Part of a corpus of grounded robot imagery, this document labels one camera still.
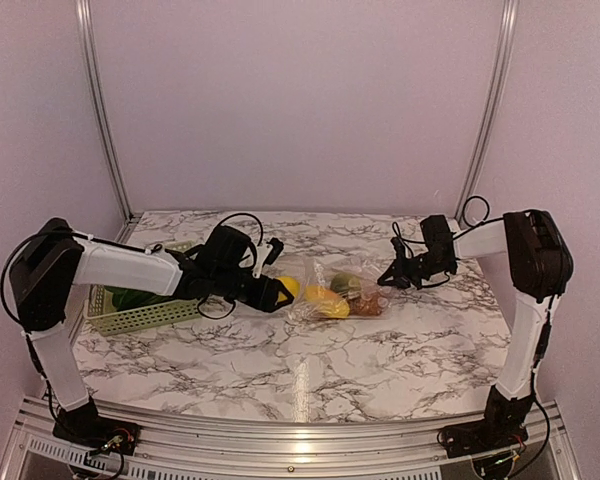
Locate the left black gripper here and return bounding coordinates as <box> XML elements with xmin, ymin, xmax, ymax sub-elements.
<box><xmin>212</xmin><ymin>265</ymin><xmax>292</xmax><ymax>312</ymax></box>

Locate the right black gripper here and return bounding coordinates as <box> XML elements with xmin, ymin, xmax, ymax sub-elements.
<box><xmin>379</xmin><ymin>250</ymin><xmax>455</xmax><ymax>289</ymax></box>

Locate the clear zip top bag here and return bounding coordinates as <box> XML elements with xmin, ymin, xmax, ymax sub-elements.
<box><xmin>277</xmin><ymin>257</ymin><xmax>392</xmax><ymax>321</ymax></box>

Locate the fake bok choy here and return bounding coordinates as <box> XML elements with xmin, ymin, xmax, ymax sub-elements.
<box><xmin>105</xmin><ymin>286</ymin><xmax>169</xmax><ymax>311</ymax></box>

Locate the green plastic basket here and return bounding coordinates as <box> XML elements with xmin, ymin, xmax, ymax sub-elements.
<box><xmin>75</xmin><ymin>240</ymin><xmax>199</xmax><ymax>337</ymax></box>

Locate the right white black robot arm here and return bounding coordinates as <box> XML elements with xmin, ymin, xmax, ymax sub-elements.
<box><xmin>377</xmin><ymin>209</ymin><xmax>574</xmax><ymax>448</ymax></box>

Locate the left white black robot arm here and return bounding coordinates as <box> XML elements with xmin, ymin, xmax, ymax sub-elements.
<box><xmin>0</xmin><ymin>218</ymin><xmax>295</xmax><ymax>445</ymax></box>

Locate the fake green yellow pear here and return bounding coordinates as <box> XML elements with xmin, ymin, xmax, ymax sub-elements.
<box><xmin>330</xmin><ymin>272</ymin><xmax>362</xmax><ymax>296</ymax></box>

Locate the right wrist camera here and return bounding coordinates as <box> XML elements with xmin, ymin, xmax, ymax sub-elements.
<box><xmin>391</xmin><ymin>221</ymin><xmax>414</xmax><ymax>263</ymax></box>

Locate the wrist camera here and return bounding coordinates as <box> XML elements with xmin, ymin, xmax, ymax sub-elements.
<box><xmin>391</xmin><ymin>221</ymin><xmax>414</xmax><ymax>263</ymax></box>
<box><xmin>252</xmin><ymin>238</ymin><xmax>284</xmax><ymax>278</ymax></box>

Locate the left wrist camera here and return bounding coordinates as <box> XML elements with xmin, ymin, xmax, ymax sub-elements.
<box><xmin>252</xmin><ymin>238</ymin><xmax>284</xmax><ymax>278</ymax></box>

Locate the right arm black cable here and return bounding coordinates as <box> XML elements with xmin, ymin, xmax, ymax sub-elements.
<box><xmin>399</xmin><ymin>195</ymin><xmax>554</xmax><ymax>441</ymax></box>

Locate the left aluminium frame post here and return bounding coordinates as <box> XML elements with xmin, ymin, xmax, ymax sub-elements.
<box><xmin>75</xmin><ymin>0</ymin><xmax>134</xmax><ymax>223</ymax></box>

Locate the aluminium frame post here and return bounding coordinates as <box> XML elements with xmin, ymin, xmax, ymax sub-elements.
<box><xmin>75</xmin><ymin>0</ymin><xmax>134</xmax><ymax>223</ymax></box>
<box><xmin>454</xmin><ymin>0</ymin><xmax>520</xmax><ymax>223</ymax></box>

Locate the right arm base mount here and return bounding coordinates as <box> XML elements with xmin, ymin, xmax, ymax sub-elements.
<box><xmin>437</xmin><ymin>420</ymin><xmax>528</xmax><ymax>458</ymax></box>

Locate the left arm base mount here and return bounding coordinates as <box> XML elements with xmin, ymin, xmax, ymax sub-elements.
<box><xmin>53</xmin><ymin>416</ymin><xmax>140</xmax><ymax>455</ymax></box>

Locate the right aluminium frame post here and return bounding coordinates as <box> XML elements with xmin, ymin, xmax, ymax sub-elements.
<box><xmin>454</xmin><ymin>0</ymin><xmax>520</xmax><ymax>223</ymax></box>

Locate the front aluminium rail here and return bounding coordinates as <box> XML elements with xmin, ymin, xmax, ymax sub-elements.
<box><xmin>0</xmin><ymin>394</ymin><xmax>581</xmax><ymax>480</ymax></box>

